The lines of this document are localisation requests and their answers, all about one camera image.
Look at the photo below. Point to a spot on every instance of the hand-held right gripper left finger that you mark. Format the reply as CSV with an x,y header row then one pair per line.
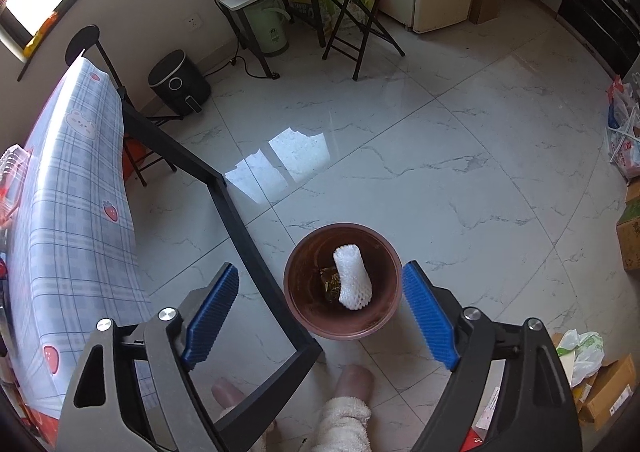
x,y
210,317

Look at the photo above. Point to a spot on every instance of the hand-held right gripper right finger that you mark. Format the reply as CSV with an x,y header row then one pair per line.
x,y
430,317

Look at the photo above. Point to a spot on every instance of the brown plastic bin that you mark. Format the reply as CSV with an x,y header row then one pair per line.
x,y
310,304

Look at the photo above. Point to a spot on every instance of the white foam fruit net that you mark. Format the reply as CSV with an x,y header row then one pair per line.
x,y
352,277

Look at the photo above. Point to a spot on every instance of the pink slipper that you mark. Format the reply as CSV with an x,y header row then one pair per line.
x,y
355,382

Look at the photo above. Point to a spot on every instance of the dark crumpled wrapper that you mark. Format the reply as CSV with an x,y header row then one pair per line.
x,y
327,284

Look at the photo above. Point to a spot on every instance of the white green plastic bag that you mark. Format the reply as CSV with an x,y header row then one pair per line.
x,y
582,357

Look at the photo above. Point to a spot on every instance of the plaid printed tablecloth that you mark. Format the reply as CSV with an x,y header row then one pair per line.
x,y
75,212

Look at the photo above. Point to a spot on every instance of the flat brown cardboard box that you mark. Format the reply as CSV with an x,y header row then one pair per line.
x,y
610,389

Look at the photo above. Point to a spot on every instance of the green top cardboard box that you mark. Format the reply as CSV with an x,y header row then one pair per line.
x,y
631,232

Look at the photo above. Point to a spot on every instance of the black air fryer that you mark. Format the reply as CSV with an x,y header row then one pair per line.
x,y
175,81

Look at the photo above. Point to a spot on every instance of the clear plastic food container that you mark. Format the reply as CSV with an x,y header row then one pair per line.
x,y
12,182

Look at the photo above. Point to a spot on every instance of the red white plastic bag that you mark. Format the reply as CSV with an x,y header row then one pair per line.
x,y
625,131

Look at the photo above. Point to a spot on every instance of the pale green plastic bucket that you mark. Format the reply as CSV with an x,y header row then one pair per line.
x,y
270,31

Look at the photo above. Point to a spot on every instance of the black round-back stool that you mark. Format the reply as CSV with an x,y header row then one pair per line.
x,y
82,39

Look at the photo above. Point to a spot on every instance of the yellow orange packet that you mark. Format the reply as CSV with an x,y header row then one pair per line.
x,y
40,34

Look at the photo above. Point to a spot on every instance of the dark kitchen cabinet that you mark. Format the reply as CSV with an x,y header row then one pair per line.
x,y
600,16

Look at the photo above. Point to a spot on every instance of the white wall socket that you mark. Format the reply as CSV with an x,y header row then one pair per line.
x,y
193,22

